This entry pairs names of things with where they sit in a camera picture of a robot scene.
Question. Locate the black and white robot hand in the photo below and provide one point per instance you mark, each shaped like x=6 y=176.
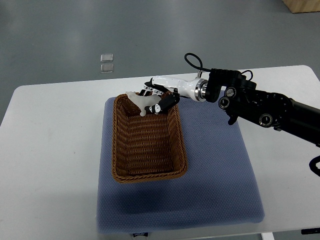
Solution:
x=170 y=90

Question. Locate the white bear figurine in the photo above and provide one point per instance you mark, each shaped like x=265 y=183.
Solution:
x=142 y=101

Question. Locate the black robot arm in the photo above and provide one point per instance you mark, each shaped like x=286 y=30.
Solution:
x=239 y=98

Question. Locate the brown wicker basket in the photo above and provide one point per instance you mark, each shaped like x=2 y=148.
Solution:
x=146 y=148

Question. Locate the lower silver floor plate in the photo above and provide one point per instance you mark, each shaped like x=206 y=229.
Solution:
x=107 y=68

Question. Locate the silver floor plate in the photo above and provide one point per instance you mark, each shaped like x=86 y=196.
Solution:
x=106 y=57
x=107 y=68

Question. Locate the upper silver floor plate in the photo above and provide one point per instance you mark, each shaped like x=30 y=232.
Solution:
x=106 y=57

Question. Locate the blue-grey padded mat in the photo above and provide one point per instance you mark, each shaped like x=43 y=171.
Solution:
x=219 y=187

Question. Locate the wooden box corner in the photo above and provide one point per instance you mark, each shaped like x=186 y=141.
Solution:
x=302 y=6

